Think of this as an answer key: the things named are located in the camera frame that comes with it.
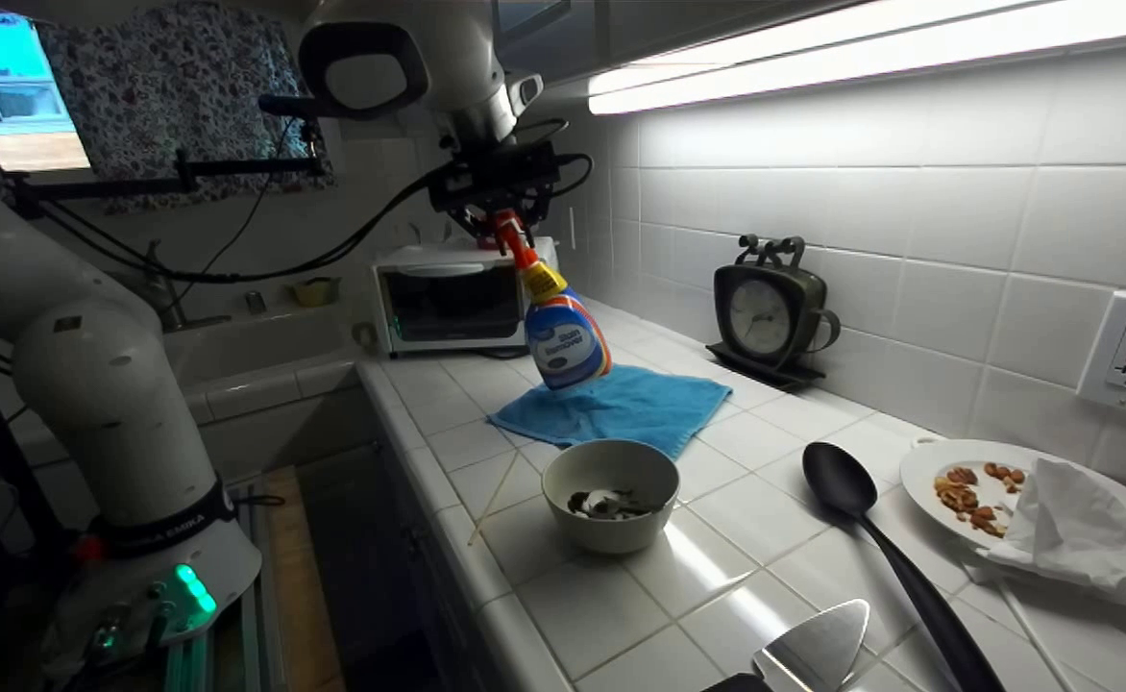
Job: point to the lit tablet screen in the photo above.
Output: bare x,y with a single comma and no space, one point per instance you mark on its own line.
18,91

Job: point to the white toaster oven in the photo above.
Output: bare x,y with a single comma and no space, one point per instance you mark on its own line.
446,303

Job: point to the white plate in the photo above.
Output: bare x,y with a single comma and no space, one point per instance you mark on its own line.
931,486

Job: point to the black round clock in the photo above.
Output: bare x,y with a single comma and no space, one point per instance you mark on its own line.
766,311

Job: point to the under-cabinet light strip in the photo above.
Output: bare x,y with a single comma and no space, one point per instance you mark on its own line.
843,53

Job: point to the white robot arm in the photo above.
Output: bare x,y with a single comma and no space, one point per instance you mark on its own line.
100,370

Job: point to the white paper napkin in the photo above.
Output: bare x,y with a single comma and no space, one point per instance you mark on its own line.
1086,541

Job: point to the white ceramic bowl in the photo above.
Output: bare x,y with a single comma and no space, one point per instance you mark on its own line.
611,529

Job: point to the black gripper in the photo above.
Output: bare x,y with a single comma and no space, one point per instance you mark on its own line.
497,177

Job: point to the brown food pieces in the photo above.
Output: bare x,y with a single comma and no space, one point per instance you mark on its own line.
966,495

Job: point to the dark food leftovers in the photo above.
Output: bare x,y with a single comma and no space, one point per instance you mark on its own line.
592,508

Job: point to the metal spatula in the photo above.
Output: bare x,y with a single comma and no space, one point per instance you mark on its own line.
825,646

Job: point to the blue spray bottle red trigger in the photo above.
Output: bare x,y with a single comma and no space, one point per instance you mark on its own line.
566,340

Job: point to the black plastic ladle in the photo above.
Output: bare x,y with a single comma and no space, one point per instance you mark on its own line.
839,486

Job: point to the blue terry towel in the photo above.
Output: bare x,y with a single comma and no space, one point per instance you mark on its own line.
639,406

